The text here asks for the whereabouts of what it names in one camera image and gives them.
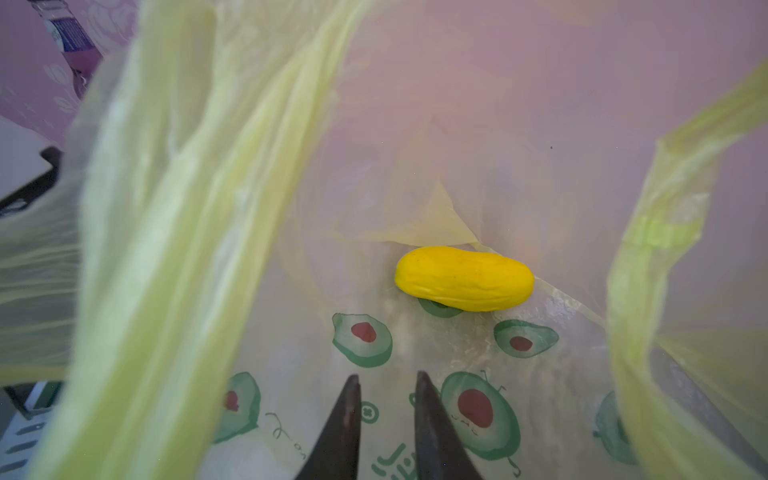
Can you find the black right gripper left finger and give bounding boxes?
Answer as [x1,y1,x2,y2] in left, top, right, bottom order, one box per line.
[295,374,362,480]

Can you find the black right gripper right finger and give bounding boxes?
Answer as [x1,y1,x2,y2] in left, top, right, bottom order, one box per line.
[414,371,482,480]

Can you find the yellow toy lemon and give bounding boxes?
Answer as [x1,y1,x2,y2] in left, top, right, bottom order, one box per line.
[394,246,535,312]

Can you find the yellow translucent plastic bag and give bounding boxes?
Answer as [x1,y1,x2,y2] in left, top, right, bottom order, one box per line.
[1,1,767,479]

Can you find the purple plastic bottle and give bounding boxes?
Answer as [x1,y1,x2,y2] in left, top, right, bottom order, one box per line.
[29,0,103,99]

